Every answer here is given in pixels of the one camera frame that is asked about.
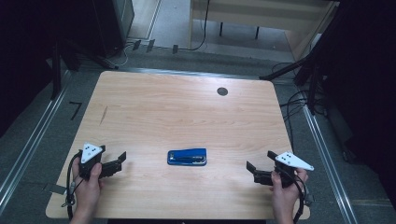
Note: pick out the round grey table grommet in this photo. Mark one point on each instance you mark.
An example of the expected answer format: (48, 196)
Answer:
(222, 91)

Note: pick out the dark cabinet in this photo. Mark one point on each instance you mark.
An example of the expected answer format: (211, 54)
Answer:
(113, 25)

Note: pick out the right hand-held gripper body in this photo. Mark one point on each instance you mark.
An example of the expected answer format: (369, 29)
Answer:
(292, 161)

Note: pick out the light wooden bench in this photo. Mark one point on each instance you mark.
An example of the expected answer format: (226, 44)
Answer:
(264, 21)

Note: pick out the black metal stand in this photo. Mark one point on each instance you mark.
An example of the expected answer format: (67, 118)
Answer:
(57, 68)
(311, 77)

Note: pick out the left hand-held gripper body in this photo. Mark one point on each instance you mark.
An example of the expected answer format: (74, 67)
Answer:
(90, 153)

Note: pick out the person's left hand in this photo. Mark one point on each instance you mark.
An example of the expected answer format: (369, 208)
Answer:
(87, 193)

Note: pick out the metal floor rail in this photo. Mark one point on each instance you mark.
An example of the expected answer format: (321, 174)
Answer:
(330, 168)
(31, 143)

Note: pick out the person's right hand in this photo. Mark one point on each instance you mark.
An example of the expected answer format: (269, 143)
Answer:
(286, 196)

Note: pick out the blue stapler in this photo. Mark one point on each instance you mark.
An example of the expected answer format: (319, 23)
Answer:
(186, 156)

